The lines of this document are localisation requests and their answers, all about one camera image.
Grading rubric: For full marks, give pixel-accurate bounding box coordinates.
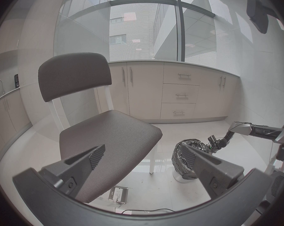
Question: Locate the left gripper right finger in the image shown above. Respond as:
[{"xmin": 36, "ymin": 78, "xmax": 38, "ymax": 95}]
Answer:
[{"xmin": 181, "ymin": 145, "xmax": 245, "ymax": 200}]

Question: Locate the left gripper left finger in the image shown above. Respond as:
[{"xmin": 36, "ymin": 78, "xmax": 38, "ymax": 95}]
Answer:
[{"xmin": 39, "ymin": 144, "xmax": 106, "ymax": 199}]

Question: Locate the black plastic bag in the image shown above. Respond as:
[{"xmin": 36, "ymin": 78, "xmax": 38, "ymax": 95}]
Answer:
[{"xmin": 171, "ymin": 138, "xmax": 209, "ymax": 180}]

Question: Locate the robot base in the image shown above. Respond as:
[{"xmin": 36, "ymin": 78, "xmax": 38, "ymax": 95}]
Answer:
[{"xmin": 255, "ymin": 159, "xmax": 284, "ymax": 221}]

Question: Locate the grey padded white-framed chair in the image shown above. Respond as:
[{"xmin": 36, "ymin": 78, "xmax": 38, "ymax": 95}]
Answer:
[{"xmin": 38, "ymin": 52, "xmax": 163, "ymax": 204}]

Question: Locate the beige counter cabinet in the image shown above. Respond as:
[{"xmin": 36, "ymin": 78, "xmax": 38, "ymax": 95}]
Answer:
[{"xmin": 0, "ymin": 85, "xmax": 33, "ymax": 155}]

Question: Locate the window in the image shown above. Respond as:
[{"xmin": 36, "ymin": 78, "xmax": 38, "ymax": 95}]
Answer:
[{"xmin": 53, "ymin": 0, "xmax": 218, "ymax": 63}]

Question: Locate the black cable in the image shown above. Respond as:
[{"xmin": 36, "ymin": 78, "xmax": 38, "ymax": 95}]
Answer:
[{"xmin": 121, "ymin": 208, "xmax": 176, "ymax": 215}]

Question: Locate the beige cabinet with metal handles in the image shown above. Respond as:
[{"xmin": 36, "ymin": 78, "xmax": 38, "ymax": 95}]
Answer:
[{"xmin": 97, "ymin": 61, "xmax": 240, "ymax": 124}]

